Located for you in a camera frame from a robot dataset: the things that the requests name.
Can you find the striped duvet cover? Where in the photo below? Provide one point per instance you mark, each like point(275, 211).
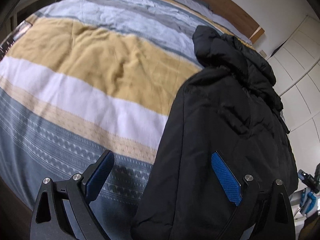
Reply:
point(93, 75)

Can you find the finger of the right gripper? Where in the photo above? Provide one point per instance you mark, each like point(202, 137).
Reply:
point(301, 175)

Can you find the blue grey pillow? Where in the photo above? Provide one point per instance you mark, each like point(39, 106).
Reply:
point(197, 2)

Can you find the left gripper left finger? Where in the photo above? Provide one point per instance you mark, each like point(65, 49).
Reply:
point(49, 219)

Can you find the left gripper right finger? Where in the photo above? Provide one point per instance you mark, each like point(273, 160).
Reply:
point(273, 212)

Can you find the white wardrobe doors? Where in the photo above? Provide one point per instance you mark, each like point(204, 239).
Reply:
point(296, 66)

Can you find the black puffer jacket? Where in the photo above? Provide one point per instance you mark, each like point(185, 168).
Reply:
point(229, 107)

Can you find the wooden headboard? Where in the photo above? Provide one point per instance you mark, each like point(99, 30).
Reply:
point(237, 17)

